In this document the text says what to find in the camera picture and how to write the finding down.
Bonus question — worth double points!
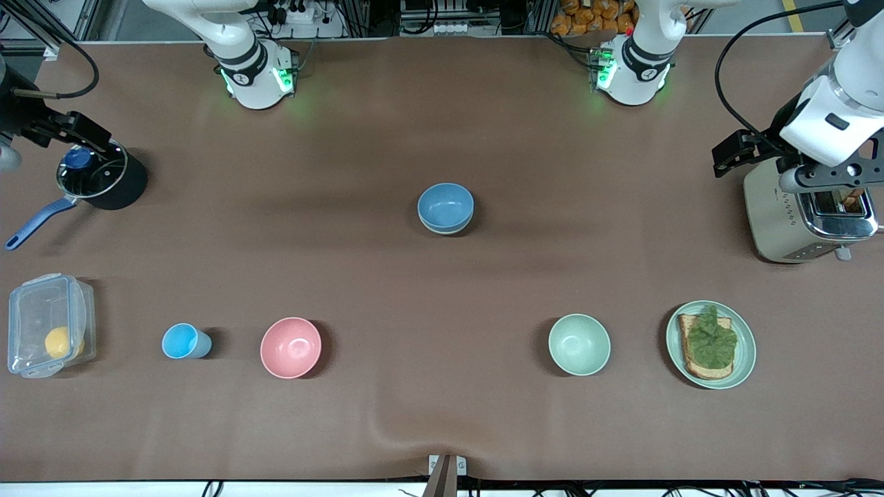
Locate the blue bowl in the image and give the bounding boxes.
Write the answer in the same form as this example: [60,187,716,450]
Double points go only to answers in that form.
[417,182,475,232]

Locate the light green bowl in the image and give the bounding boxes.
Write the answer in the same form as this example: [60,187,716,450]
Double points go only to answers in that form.
[548,313,611,377]
[419,214,474,236]

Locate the pink bowl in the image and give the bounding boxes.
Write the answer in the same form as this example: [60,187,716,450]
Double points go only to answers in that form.
[260,317,323,380]

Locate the glass lid with blue knob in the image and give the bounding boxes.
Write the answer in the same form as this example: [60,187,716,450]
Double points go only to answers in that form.
[57,144,129,199]

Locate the beige and chrome toaster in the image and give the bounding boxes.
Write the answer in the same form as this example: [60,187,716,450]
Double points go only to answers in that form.
[744,159,881,264]

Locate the green lettuce leaf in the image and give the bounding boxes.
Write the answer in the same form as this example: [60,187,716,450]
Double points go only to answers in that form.
[685,305,738,370]

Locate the clear plastic food container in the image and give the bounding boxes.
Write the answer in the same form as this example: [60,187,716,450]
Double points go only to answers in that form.
[7,273,97,379]

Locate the orange snack bags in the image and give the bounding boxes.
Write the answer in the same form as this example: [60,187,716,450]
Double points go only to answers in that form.
[551,0,637,37]

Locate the light green plate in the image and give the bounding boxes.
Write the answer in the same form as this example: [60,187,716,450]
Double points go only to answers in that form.
[666,300,757,390]

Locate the yellow lemon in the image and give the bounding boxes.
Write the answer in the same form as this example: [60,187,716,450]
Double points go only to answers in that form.
[45,326,86,360]

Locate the bread slice with crust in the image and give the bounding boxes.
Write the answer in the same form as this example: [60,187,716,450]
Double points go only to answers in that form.
[678,314,734,380]

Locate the blue plastic cup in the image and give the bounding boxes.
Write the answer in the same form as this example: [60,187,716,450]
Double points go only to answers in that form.
[162,323,213,360]

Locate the white power strip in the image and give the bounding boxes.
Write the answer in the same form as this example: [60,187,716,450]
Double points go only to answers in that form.
[273,0,346,39]

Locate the brown table cloth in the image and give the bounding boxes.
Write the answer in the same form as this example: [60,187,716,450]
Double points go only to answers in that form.
[0,38,884,483]

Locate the black saucepan with blue handle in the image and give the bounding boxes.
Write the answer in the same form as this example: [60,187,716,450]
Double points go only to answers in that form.
[6,142,148,251]

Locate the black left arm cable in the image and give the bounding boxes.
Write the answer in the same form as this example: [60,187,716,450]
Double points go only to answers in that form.
[714,0,850,139]

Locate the aluminium frame post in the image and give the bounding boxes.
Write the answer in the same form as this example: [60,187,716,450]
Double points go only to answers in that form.
[0,0,94,61]
[827,7,864,50]

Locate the metal table edge bracket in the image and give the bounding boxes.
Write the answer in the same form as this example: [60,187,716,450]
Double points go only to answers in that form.
[428,454,468,497]

